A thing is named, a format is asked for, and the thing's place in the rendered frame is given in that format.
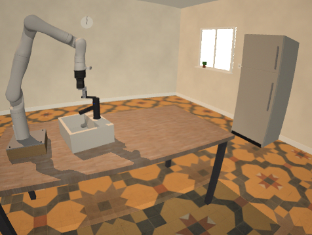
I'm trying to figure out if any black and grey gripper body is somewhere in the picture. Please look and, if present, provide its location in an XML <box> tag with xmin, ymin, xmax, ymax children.
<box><xmin>74</xmin><ymin>62</ymin><xmax>92</xmax><ymax>89</ymax></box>

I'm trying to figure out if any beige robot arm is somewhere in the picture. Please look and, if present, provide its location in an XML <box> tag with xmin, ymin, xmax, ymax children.
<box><xmin>5</xmin><ymin>14</ymin><xmax>87</xmax><ymax>140</ymax></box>

